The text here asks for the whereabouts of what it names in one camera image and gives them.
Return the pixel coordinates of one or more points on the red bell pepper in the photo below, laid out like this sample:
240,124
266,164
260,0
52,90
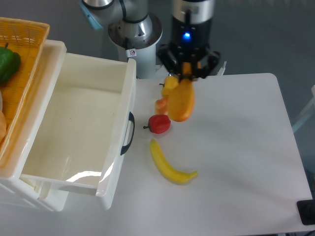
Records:
158,124

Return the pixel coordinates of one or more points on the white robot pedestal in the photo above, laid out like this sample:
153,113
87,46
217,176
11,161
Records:
138,41

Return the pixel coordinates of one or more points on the yellow bell pepper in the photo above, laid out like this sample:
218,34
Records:
169,83

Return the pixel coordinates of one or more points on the yellow banana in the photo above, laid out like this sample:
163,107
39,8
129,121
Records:
164,167

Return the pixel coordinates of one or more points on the white table bracket right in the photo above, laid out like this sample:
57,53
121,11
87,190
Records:
222,69

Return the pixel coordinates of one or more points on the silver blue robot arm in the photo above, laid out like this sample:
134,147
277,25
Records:
102,13

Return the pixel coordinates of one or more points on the white table bracket left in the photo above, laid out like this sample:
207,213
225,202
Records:
161,72

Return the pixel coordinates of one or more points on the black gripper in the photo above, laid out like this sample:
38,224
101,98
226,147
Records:
189,43

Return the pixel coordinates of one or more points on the white table bracket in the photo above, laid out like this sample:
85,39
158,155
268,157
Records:
222,69
161,72

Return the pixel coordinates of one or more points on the white drawer cabinet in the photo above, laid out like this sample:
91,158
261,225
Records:
14,188

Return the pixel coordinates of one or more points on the long orange bread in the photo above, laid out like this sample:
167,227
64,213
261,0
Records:
180,103

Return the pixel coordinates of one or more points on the green bell pepper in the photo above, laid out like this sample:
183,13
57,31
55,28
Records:
10,62

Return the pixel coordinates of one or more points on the orange plastic basket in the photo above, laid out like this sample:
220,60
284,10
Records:
27,39

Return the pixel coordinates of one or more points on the black device at edge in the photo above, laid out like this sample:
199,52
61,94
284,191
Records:
306,209

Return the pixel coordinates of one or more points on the open white drawer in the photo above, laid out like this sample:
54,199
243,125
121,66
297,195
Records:
78,144

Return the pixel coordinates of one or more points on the black drawer handle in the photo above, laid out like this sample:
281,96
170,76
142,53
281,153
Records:
129,134

